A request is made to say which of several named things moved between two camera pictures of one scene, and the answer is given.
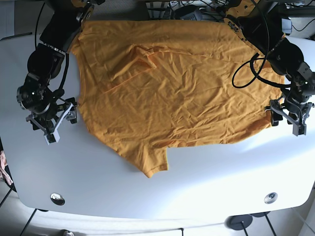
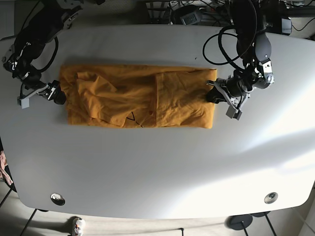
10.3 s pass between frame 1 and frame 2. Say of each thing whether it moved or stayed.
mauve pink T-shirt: stayed
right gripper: moved
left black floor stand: stayed
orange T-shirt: moved
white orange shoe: moved
